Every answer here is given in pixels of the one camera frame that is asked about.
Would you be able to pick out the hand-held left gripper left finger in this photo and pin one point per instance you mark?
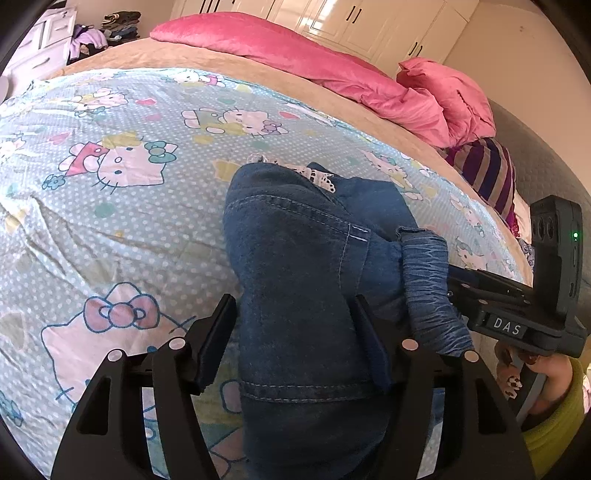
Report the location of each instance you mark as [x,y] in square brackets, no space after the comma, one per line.
[214,341]

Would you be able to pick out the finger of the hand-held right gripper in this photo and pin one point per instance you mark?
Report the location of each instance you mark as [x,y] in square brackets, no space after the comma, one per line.
[480,288]

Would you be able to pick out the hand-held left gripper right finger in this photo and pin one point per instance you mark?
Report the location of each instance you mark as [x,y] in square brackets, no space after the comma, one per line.
[375,355]

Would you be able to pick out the blue denim garment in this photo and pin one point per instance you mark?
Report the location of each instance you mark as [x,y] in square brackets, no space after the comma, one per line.
[295,277]

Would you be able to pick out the person's right forearm green sleeve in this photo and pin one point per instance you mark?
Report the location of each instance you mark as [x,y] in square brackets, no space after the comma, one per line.
[558,438]

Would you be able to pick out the person's right hand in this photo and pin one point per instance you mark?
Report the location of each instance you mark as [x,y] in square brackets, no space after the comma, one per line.
[554,374]

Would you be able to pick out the blue floral cloth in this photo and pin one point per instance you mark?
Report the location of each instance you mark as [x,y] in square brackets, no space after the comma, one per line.
[526,251]

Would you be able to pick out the striped purple pillow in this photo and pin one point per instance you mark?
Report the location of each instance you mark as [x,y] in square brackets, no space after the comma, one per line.
[485,170]

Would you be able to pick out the grey quilted headboard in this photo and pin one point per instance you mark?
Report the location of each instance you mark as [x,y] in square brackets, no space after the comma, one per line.
[545,157]

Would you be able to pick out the cartoon cat printed bedsheet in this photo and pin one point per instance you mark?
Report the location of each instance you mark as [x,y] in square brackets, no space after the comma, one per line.
[138,221]

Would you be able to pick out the white wardrobe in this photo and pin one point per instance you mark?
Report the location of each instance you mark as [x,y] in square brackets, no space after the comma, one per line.
[369,23]

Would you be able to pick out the pink duvet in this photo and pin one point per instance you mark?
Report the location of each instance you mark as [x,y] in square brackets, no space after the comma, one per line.
[300,55]

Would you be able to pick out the pile of clothes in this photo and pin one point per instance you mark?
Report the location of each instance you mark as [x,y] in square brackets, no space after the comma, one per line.
[106,34]

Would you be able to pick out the white drawer dresser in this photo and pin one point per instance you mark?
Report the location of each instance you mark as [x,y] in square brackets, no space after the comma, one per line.
[41,41]

